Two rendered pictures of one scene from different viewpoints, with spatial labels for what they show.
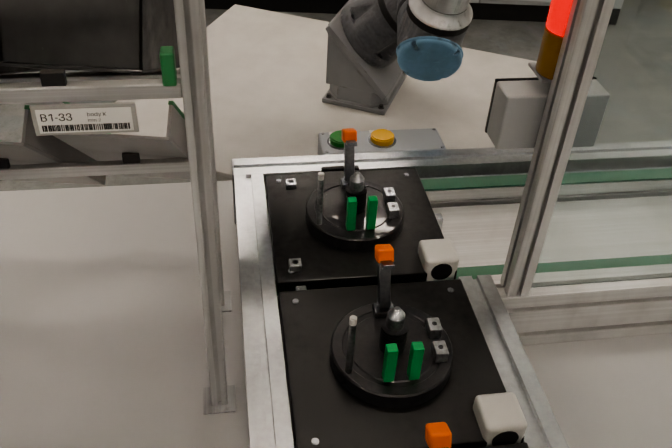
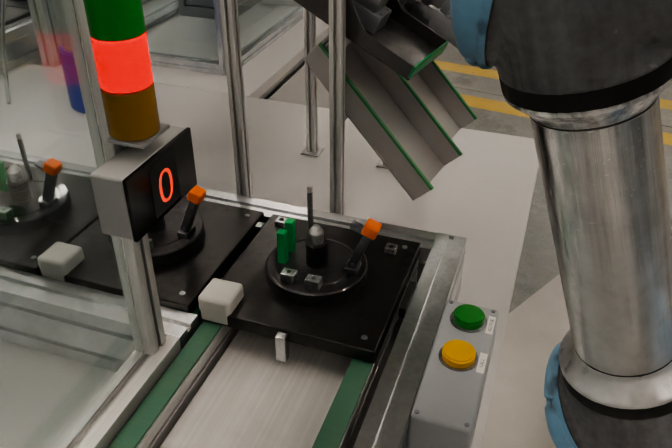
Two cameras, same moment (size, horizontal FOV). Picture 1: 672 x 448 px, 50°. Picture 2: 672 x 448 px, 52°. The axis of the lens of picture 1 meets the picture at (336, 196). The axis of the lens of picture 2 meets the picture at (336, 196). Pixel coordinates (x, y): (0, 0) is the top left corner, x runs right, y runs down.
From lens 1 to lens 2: 138 cm
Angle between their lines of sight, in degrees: 91
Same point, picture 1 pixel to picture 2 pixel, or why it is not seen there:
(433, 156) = (399, 391)
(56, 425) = (282, 179)
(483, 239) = (256, 407)
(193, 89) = not seen: outside the picture
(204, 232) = (233, 86)
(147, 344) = not seen: hidden behind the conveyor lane
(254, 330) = (243, 200)
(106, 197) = (507, 223)
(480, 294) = (169, 325)
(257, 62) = not seen: outside the picture
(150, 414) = not seen: hidden behind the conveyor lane
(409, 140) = (447, 384)
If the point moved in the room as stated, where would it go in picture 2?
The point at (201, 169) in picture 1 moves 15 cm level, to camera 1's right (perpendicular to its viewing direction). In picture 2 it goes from (229, 38) to (161, 70)
